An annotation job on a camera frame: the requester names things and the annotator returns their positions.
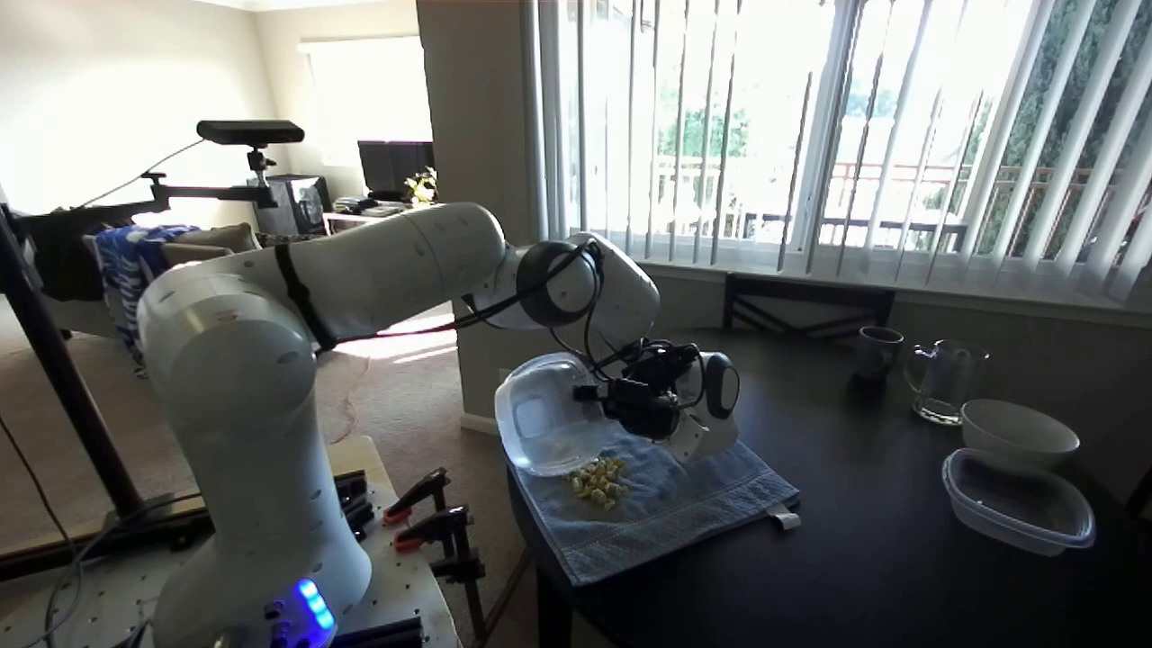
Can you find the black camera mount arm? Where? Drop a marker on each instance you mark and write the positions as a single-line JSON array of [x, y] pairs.
[[211, 189]]

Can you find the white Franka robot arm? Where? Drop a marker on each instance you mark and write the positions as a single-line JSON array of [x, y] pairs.
[[265, 399]]

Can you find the white bowl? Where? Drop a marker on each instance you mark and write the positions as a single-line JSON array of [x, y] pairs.
[[1016, 434]]

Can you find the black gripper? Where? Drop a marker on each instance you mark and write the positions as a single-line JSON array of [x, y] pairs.
[[654, 399]]

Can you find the clear plastic lunchbox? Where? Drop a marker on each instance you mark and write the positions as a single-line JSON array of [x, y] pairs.
[[541, 416]]

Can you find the blue patterned cloth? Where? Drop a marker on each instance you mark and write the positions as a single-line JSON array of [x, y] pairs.
[[132, 256]]

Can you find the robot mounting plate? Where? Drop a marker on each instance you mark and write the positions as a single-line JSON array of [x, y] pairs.
[[396, 562]]

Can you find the clear glass cup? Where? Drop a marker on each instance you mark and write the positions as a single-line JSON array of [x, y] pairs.
[[937, 384]]

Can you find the blue towel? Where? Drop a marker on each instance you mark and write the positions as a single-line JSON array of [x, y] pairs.
[[697, 508]]

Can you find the black monitor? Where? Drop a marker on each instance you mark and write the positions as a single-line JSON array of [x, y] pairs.
[[392, 166]]

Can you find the yellow food pieces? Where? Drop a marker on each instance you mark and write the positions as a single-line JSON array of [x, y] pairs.
[[598, 484]]

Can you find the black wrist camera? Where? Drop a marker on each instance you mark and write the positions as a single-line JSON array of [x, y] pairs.
[[660, 354]]

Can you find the black stand pole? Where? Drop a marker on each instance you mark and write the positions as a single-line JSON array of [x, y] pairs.
[[60, 399]]

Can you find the black stereo camera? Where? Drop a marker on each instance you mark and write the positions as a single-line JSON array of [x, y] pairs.
[[253, 130]]

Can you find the white vertical window blinds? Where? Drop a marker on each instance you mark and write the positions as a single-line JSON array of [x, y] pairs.
[[912, 130]]

